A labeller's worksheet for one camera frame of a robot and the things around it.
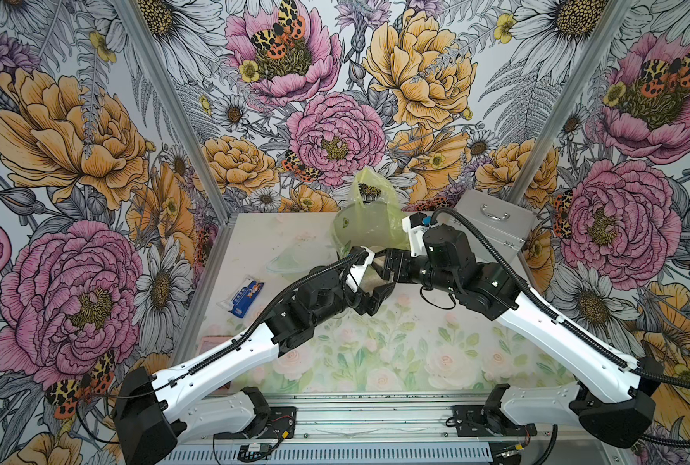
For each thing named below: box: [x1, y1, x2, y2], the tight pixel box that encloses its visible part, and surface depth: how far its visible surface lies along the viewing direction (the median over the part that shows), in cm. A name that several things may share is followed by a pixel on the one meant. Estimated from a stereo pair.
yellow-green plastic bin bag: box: [332, 167, 410, 250], surface depth 90 cm
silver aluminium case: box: [438, 188, 536, 266], surface depth 101 cm
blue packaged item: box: [215, 276, 265, 319], surface depth 97 cm
